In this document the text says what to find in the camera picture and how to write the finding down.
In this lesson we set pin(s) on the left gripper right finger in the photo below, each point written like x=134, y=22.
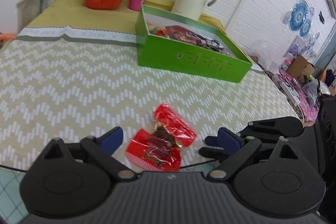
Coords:
x=229, y=141

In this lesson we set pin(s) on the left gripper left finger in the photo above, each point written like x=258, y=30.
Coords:
x=111, y=140

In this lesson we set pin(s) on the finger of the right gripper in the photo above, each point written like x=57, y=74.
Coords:
x=213, y=141
x=212, y=153

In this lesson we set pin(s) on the orange-edged snack packet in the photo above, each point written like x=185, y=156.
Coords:
x=157, y=31

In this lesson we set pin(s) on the red candy packet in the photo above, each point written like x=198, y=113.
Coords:
x=156, y=152

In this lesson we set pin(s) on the red wrapper candy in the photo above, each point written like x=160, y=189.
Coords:
x=174, y=124

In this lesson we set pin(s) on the white power strip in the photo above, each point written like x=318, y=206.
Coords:
x=290, y=93

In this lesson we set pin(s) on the chevron patterned table mat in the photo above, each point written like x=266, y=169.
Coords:
x=71, y=90

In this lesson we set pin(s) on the clear plastic bag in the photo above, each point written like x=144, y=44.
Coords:
x=266, y=57

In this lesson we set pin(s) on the brown cardboard box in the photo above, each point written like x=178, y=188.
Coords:
x=300, y=69

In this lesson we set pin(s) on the green cardboard box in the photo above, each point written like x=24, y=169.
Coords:
x=230, y=64

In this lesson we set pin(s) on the dark red snack bag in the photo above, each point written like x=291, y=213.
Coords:
x=187, y=36

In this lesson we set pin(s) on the blue paper fan decoration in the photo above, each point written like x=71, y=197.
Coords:
x=299, y=18

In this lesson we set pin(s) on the yellow-green tablecloth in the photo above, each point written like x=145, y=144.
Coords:
x=73, y=21

